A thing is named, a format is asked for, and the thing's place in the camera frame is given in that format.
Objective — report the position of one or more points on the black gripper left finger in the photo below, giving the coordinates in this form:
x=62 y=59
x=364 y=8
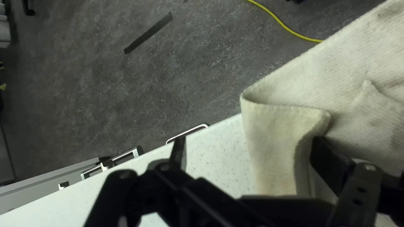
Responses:
x=177 y=177

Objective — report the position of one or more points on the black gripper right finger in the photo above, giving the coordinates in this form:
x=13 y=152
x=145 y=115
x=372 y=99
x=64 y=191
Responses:
x=358 y=189

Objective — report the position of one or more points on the stained beige towel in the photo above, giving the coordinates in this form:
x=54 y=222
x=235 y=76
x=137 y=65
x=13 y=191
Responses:
x=336 y=76

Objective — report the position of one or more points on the black floor tape strip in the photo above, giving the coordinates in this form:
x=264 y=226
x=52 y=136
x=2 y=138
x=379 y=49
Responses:
x=147 y=33

